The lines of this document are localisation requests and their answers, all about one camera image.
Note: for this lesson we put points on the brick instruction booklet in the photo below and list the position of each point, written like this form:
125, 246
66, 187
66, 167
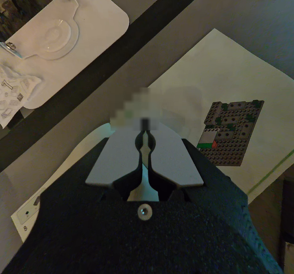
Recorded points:
229, 72

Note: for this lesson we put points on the black desk divider strip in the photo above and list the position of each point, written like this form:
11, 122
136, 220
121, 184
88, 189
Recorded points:
103, 72

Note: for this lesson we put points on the grey desk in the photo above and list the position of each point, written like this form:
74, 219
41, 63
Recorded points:
252, 14

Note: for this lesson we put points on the white stand base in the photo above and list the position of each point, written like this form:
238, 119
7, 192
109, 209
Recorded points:
98, 21

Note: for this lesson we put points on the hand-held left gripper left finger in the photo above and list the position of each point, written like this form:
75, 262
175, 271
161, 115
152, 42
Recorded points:
114, 159

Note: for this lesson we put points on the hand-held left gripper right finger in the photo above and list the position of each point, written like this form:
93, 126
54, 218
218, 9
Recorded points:
176, 161

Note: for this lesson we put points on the white metal stand leg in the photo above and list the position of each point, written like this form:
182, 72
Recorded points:
10, 47

